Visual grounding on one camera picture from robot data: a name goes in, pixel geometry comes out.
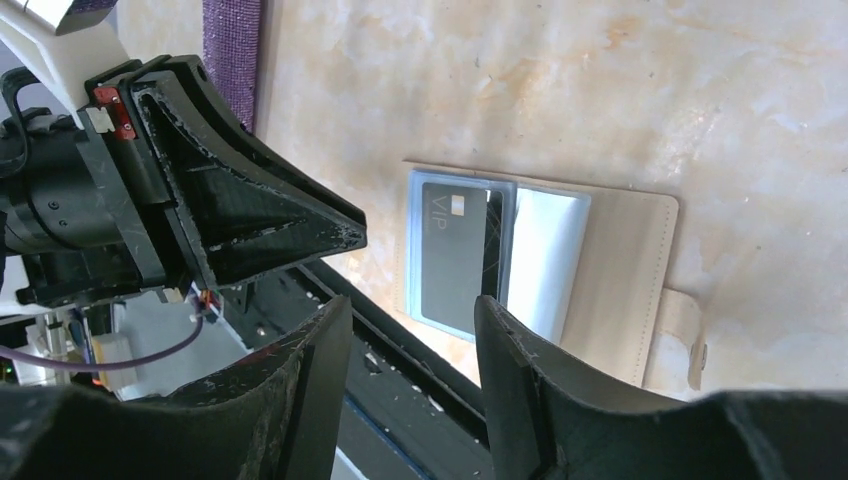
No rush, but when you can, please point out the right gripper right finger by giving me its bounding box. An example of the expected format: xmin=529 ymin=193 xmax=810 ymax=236
xmin=474 ymin=296 xmax=847 ymax=479

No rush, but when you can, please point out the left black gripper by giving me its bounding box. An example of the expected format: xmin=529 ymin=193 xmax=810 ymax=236
xmin=1 ymin=55 xmax=367 ymax=306

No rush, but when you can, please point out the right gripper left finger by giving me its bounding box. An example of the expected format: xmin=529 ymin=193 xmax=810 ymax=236
xmin=1 ymin=296 xmax=352 ymax=479

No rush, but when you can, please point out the beige card holder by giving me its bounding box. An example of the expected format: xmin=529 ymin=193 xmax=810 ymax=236
xmin=396 ymin=161 xmax=707 ymax=397

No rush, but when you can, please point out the purple glitter microphone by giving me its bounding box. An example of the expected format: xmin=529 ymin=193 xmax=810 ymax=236
xmin=202 ymin=0 xmax=263 ymax=131

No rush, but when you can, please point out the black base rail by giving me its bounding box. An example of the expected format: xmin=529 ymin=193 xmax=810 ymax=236
xmin=220 ymin=261 xmax=494 ymax=479

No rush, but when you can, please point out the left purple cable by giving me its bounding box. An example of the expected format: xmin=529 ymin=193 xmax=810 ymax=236
xmin=0 ymin=311 xmax=207 ymax=374

